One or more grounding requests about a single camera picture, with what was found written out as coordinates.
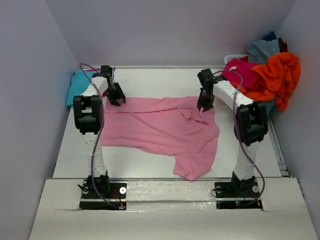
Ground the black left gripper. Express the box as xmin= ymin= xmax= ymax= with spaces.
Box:
xmin=104 ymin=82 xmax=126 ymax=107

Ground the light pink t-shirt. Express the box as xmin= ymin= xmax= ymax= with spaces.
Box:
xmin=100 ymin=96 xmax=220 ymax=181

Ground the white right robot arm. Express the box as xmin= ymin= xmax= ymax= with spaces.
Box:
xmin=197 ymin=68 xmax=268 ymax=199

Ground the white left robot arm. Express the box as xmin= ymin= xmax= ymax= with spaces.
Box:
xmin=73 ymin=63 xmax=126 ymax=199

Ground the folded magenta t-shirt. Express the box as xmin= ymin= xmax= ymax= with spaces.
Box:
xmin=85 ymin=69 xmax=101 ymax=73

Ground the folded turquoise t-shirt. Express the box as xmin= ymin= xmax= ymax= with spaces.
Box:
xmin=65 ymin=69 xmax=90 ymax=107

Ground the crumpled magenta t-shirt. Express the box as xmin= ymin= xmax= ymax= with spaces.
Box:
xmin=221 ymin=57 xmax=258 ymax=89

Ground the white laundry basket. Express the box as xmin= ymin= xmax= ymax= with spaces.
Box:
xmin=223 ymin=54 xmax=248 ymax=65

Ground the crumpled orange t-shirt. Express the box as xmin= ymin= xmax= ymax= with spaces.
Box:
xmin=239 ymin=52 xmax=301 ymax=111

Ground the grey-blue t-shirt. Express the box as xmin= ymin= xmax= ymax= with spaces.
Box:
xmin=246 ymin=39 xmax=280 ymax=64

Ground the dark blue t-shirt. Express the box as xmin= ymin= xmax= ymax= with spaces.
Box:
xmin=263 ymin=31 xmax=277 ymax=42

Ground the maroon t-shirt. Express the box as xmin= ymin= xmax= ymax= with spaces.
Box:
xmin=278 ymin=38 xmax=288 ymax=53

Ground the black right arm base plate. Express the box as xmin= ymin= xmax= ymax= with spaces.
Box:
xmin=210 ymin=181 xmax=263 ymax=210

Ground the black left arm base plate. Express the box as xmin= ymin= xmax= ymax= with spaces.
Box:
xmin=78 ymin=181 xmax=127 ymax=211

